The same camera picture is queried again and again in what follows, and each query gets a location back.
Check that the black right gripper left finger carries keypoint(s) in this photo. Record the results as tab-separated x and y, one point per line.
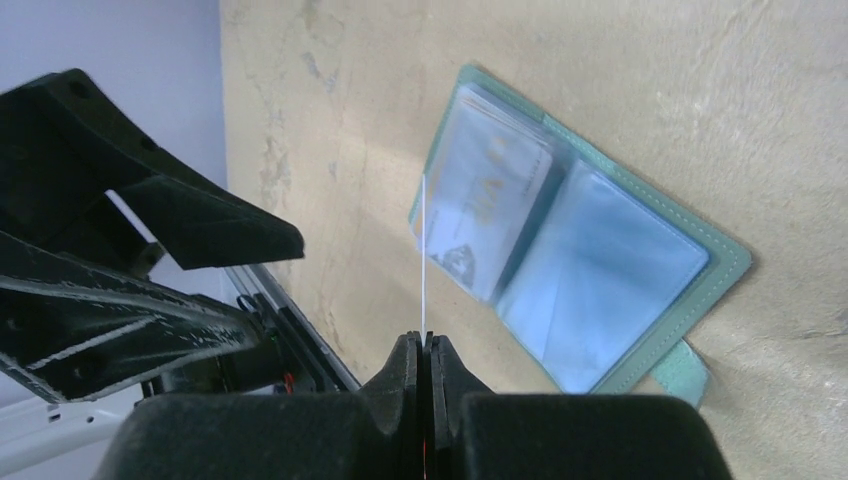
371	433

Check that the teal card holder wallet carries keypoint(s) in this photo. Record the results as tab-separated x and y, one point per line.
609	274

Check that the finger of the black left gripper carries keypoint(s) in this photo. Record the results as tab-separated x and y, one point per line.
65	145
74	331

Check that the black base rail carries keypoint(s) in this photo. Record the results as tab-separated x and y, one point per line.
306	362

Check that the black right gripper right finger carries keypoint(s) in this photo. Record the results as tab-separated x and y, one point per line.
475	433

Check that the silver VIP credit card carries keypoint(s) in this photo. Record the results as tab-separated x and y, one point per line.
489	166

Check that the white VIP credit card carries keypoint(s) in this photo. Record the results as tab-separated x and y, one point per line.
423	256

